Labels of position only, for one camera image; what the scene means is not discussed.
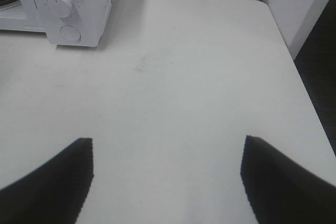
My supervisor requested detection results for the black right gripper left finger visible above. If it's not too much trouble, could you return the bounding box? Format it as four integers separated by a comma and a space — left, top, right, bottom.
1, 138, 94, 223

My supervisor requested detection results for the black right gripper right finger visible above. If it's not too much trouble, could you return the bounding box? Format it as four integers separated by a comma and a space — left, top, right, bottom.
240, 135, 335, 223

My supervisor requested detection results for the white microwave oven body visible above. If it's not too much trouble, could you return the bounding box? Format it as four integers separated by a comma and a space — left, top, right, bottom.
1, 0, 113, 47

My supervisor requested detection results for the white lower microwave knob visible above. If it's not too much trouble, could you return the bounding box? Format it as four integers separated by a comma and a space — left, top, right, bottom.
47, 0, 74, 18

